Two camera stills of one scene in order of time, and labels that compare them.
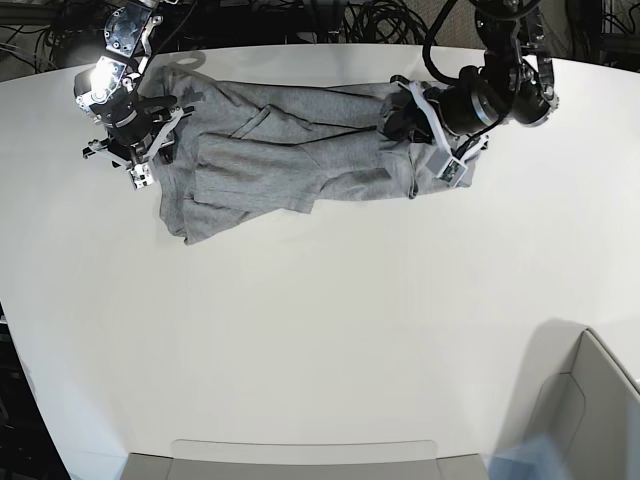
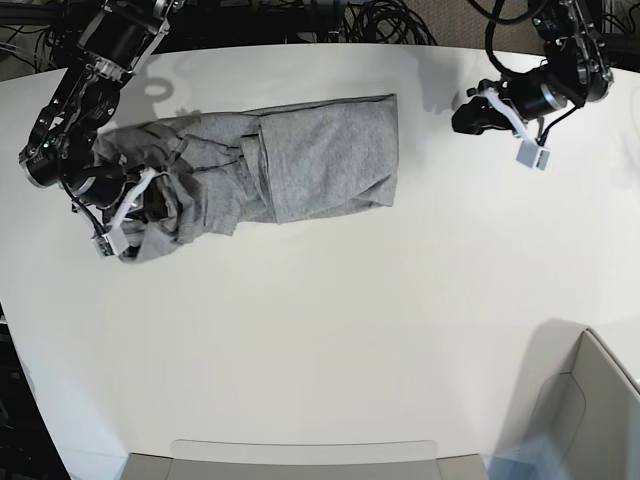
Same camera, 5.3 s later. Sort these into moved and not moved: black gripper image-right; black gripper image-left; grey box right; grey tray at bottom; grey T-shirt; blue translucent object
Moved: black gripper image-left; grey T-shirt; black gripper image-right
Not moved: grey tray at bottom; blue translucent object; grey box right
